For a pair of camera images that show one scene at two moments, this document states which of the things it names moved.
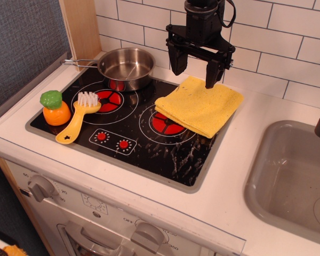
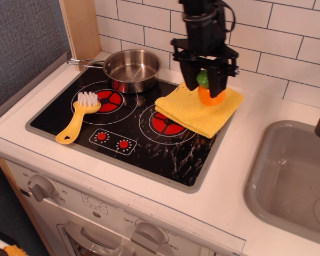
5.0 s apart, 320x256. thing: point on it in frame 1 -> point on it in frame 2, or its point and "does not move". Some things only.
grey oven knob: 147,237 does not move
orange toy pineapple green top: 55,112 -> 202,80
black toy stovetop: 128,132 does not move
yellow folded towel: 193,106 does not move
